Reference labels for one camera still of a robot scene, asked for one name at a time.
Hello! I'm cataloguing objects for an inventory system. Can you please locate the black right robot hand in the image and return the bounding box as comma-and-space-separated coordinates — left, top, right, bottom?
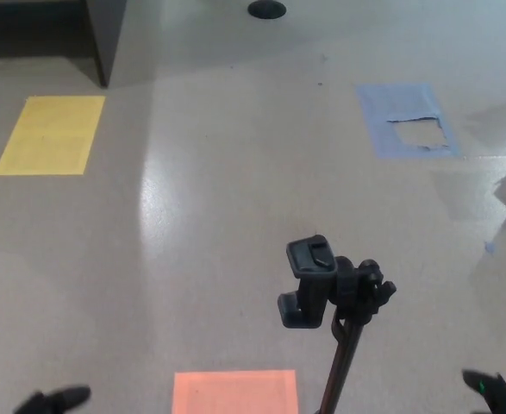
462, 369, 506, 414

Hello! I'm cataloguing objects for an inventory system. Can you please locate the black telescopic phone stand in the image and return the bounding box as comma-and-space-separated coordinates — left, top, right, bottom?
277, 235, 398, 414

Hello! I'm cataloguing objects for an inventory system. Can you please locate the orange rectangular floor marking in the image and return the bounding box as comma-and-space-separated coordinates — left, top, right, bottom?
172, 369, 300, 414

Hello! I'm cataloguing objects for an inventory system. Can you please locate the torn blue floor marking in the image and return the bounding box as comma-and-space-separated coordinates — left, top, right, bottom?
354, 83, 460, 159

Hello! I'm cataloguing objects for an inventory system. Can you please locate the black round floor base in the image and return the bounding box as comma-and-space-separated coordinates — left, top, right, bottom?
247, 0, 287, 20

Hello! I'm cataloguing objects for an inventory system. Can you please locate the yellow rectangular floor marking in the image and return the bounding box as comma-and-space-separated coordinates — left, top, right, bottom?
0, 95, 107, 177

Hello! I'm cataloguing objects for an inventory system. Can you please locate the dark grey desk side panel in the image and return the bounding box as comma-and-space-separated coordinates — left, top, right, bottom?
86, 0, 127, 88

